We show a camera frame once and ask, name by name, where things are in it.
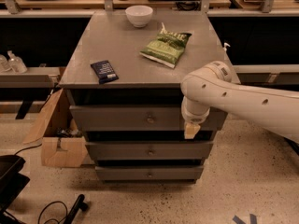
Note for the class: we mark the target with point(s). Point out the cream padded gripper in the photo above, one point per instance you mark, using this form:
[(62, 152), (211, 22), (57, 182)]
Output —
[(195, 118)]

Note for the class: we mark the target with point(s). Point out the grey top drawer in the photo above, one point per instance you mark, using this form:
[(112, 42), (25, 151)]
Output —
[(104, 118)]

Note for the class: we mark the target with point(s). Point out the grey drawer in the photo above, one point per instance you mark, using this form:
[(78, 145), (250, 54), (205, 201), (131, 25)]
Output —
[(104, 118), (148, 173), (120, 151)]

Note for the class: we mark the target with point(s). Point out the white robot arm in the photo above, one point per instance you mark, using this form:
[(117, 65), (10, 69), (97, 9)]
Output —
[(211, 86)]

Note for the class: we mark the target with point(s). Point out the grey drawer cabinet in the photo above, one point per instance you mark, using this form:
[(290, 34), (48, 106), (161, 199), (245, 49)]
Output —
[(110, 36)]

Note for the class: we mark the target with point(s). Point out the white pump bottle top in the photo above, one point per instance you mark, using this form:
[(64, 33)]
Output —
[(226, 46)]

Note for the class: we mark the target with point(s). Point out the grey bottom drawer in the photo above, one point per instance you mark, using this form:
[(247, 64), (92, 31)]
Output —
[(148, 173)]

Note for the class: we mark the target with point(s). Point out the grey middle drawer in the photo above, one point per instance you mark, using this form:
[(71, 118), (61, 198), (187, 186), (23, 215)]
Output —
[(120, 151)]

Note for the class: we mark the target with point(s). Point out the open cardboard box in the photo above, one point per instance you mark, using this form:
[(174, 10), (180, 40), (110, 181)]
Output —
[(57, 133)]

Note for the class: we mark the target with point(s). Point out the green chip bag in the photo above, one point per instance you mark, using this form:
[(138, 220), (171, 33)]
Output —
[(166, 48)]

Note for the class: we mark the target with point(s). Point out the dark blue snack bar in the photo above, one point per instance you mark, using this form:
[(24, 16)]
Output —
[(104, 71)]

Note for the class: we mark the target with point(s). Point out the white ceramic bowl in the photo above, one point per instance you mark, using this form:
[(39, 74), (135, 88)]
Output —
[(139, 16)]

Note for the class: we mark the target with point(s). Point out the black chair base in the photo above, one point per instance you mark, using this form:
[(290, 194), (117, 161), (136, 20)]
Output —
[(11, 184)]

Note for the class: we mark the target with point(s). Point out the clear plastic bottle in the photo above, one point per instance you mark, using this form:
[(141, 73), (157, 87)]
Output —
[(16, 63)]

